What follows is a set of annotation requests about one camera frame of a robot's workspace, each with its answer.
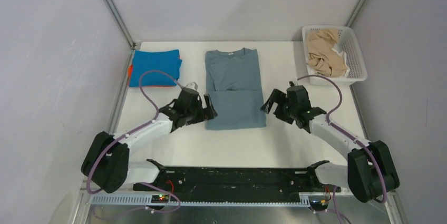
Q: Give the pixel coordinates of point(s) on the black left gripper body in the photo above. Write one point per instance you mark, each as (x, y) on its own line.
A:
(194, 114)

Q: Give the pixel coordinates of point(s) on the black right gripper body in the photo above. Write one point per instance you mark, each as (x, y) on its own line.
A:
(286, 111)

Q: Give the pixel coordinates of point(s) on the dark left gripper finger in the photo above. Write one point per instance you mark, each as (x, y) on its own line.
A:
(208, 103)
(208, 113)

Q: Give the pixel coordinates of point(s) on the grey-blue t shirt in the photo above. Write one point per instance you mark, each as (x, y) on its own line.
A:
(233, 83)

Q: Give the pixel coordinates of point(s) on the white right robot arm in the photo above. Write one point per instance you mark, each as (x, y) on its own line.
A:
(369, 173)

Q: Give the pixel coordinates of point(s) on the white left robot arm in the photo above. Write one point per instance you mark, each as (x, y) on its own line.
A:
(108, 164)

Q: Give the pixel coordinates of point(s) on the folded bright blue t shirt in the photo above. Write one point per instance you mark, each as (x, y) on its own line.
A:
(155, 68)

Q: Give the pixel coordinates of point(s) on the beige crumpled t shirt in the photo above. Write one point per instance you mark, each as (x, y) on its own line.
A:
(322, 59)

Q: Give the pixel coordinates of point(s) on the white cloth in basket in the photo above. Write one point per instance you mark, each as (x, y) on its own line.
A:
(338, 50)

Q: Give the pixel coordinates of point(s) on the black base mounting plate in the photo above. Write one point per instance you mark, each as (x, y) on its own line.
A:
(264, 184)

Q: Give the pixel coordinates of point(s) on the white plastic laundry basket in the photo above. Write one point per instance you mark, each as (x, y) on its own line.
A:
(349, 44)

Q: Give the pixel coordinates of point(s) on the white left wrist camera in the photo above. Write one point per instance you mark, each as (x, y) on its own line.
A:
(192, 85)

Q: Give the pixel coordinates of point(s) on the slotted white cable duct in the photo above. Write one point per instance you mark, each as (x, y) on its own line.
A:
(154, 200)

